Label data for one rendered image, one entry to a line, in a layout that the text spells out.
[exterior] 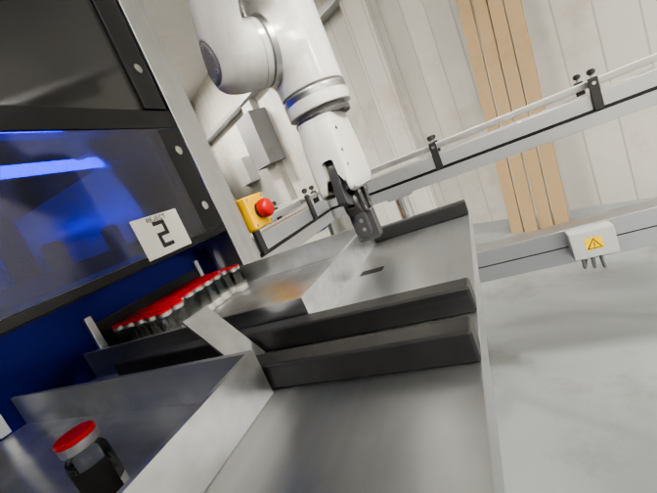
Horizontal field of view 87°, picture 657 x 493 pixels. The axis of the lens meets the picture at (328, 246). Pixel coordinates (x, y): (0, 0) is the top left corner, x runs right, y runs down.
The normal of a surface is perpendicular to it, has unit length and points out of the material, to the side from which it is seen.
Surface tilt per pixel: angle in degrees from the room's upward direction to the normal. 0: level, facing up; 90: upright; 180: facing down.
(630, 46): 90
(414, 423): 0
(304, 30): 89
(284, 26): 82
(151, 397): 90
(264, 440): 0
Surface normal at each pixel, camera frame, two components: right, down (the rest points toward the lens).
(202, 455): 0.86, -0.28
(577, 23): -0.72, 0.41
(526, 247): -0.33, 0.32
